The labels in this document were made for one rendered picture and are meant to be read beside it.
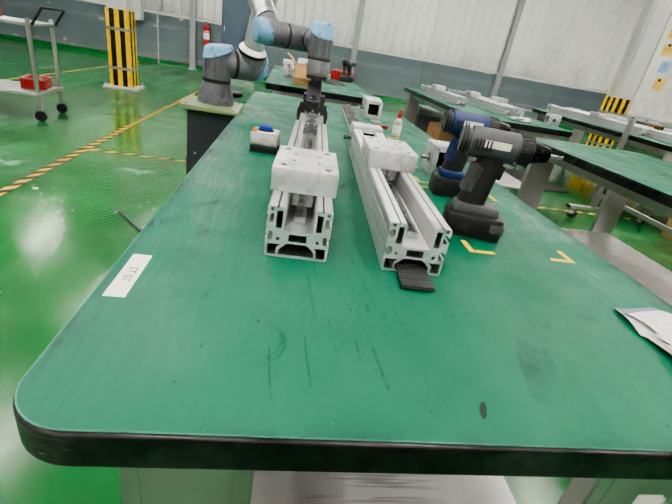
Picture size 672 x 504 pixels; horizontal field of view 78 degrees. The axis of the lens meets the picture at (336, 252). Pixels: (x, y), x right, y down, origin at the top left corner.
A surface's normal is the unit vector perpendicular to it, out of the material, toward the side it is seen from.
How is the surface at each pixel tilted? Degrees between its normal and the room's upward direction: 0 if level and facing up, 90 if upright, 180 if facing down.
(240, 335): 0
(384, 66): 90
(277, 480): 0
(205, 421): 0
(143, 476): 90
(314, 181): 90
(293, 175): 90
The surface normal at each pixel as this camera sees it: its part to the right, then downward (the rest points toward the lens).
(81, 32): 0.09, 0.45
